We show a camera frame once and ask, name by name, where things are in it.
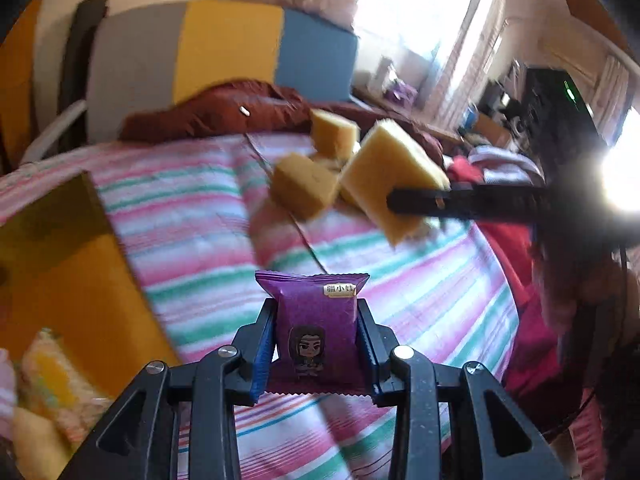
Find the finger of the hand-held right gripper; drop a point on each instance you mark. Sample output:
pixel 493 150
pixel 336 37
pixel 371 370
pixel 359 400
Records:
pixel 475 205

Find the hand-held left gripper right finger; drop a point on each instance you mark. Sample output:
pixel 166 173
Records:
pixel 367 355

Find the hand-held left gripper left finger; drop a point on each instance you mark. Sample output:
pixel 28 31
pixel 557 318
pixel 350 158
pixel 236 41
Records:
pixel 262 360

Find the purple snack packet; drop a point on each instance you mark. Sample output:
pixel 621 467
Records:
pixel 310 320

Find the yellow sponge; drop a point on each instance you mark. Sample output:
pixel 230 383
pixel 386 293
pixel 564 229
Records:
pixel 390 165
pixel 305 185
pixel 335 132

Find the gold tin box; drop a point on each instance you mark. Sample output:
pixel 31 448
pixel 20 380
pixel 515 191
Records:
pixel 60 270

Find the person's right forearm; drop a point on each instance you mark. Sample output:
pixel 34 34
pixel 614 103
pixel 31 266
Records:
pixel 570 290

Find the red cloth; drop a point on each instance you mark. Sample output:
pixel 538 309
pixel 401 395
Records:
pixel 505 250

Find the brown cardboard box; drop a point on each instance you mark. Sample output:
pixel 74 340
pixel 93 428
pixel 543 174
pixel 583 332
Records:
pixel 492 130

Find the wooden side desk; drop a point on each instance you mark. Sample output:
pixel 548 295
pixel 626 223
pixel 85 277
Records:
pixel 425 125

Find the black computer tower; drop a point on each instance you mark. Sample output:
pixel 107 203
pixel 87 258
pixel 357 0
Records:
pixel 555 110

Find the small purple box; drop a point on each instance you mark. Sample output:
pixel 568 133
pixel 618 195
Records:
pixel 400 91

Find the pink striped quilt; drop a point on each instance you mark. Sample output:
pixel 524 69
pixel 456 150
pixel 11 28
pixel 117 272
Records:
pixel 200 220

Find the maroon jacket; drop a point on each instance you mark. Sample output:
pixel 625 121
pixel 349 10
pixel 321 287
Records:
pixel 225 110

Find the black rolled mat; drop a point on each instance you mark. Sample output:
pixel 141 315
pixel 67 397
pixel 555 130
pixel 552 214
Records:
pixel 80 50

